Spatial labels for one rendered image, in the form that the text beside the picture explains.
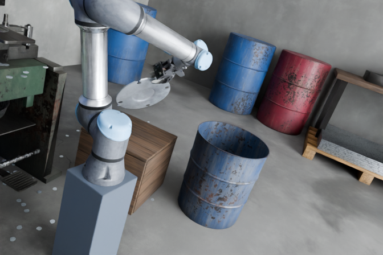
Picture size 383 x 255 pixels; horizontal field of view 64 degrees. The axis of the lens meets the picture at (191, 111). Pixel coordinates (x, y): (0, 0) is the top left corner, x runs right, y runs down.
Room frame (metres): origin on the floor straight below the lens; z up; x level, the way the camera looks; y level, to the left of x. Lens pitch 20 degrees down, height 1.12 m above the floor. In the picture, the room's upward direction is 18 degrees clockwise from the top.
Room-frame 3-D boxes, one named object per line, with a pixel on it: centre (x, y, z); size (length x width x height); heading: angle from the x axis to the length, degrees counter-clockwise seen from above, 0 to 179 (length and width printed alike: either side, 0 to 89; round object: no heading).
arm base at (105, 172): (0.95, 0.24, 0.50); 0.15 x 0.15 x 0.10
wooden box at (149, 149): (1.54, 0.28, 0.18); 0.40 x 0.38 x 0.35; 74
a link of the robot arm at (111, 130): (0.95, 0.24, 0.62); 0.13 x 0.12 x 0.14; 46
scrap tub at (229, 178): (1.58, -0.27, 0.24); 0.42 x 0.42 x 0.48
